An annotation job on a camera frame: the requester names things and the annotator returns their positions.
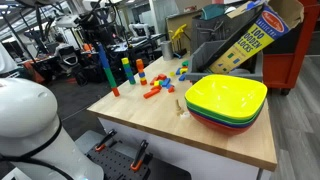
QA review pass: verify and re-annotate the long orange block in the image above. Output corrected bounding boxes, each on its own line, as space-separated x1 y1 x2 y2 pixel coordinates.
143 87 162 100

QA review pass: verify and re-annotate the orange tall block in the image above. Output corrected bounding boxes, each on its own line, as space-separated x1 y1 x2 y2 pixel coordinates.
135 58 145 73

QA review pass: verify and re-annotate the wooden peg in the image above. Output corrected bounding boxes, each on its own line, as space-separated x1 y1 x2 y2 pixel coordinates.
174 98 185 117

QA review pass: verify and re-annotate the small white object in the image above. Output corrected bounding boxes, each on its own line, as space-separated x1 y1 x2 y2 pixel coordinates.
179 111 192 121

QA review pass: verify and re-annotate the grey metal cylinder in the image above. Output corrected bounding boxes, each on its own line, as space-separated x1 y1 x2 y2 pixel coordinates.
160 40 175 62

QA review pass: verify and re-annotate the grey plastic bin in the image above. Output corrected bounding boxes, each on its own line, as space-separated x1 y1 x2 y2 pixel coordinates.
184 39 265 83

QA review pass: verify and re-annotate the yellow hand tool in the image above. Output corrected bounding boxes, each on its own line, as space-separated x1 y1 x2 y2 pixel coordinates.
169 23 189 60

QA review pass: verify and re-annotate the yellow plastic bowl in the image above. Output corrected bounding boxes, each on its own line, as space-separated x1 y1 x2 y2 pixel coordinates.
184 73 269 121

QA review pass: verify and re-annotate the black orange clamp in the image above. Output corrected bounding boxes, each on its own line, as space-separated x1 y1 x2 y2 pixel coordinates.
129 139 150 173
94 128 118 153

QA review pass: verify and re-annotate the brown cardboard panel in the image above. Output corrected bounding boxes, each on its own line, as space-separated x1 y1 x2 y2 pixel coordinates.
165 9 205 56

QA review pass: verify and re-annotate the red plastic bowl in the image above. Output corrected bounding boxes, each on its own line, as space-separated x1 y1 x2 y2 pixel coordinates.
189 110 260 136

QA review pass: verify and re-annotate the grey robot platform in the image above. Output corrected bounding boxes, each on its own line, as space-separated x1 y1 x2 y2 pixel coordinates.
74 129 193 180

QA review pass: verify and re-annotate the dark grey crate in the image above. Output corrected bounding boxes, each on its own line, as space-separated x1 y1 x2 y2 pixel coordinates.
190 12 256 54

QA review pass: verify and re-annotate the white table base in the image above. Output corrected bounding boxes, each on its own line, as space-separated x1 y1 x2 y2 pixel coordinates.
97 117 273 180

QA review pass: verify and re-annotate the teal container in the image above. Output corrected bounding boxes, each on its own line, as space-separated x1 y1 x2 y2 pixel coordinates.
200 3 227 21

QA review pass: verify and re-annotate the blue plastic bowl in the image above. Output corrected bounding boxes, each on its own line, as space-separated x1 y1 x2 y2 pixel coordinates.
187 107 263 130

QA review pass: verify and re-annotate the black office chair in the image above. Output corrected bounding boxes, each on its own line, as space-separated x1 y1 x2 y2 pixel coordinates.
57 44 80 69

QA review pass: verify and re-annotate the green plastic bowl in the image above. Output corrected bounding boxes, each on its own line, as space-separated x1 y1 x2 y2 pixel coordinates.
185 101 267 125

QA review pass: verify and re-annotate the wooden blocks cardboard box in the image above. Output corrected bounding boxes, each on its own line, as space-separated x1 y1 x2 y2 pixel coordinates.
207 0 305 75

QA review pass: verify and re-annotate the seated person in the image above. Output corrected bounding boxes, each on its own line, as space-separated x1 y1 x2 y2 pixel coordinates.
53 33 70 57

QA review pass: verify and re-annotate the white studio lamp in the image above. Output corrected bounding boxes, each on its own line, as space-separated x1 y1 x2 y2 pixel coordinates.
54 14 82 30

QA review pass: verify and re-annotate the black caster wheel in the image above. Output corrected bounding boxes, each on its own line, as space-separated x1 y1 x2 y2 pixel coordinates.
279 87 291 97

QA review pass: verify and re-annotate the red tool cabinet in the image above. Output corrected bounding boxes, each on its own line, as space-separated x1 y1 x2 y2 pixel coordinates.
262 0 320 92

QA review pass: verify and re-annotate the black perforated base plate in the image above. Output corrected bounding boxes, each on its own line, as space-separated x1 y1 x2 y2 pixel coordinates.
85 142 152 180

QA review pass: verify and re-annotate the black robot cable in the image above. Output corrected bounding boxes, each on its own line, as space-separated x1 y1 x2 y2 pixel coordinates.
0 116 75 180

